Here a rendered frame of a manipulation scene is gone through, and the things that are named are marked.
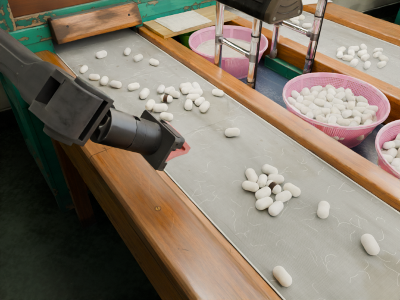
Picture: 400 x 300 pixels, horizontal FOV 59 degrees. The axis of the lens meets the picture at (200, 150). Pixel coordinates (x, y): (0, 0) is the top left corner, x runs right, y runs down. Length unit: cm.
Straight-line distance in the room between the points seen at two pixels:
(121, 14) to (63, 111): 85
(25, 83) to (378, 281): 60
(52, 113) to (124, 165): 29
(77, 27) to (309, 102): 75
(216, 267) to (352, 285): 22
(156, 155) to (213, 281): 22
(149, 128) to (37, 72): 18
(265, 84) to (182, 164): 52
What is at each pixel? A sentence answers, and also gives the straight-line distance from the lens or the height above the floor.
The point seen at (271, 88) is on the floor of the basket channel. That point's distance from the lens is 118.
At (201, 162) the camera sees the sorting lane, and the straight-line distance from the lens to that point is 78.
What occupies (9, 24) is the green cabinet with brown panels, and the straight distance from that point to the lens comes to 126.
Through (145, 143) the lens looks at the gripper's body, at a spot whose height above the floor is 90.
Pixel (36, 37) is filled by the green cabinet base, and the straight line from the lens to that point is 129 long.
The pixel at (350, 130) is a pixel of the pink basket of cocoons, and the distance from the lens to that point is 91.
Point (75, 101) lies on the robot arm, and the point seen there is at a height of 101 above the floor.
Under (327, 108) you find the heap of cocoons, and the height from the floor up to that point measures 74.
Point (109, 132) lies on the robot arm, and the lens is 53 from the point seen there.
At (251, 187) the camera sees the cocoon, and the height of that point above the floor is 76.
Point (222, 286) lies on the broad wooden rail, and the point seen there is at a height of 76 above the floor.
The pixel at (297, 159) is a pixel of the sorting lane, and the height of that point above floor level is 74.
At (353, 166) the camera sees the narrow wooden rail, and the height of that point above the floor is 76.
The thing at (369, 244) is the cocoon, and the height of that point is 76.
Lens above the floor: 126
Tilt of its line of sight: 40 degrees down
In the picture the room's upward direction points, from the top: straight up
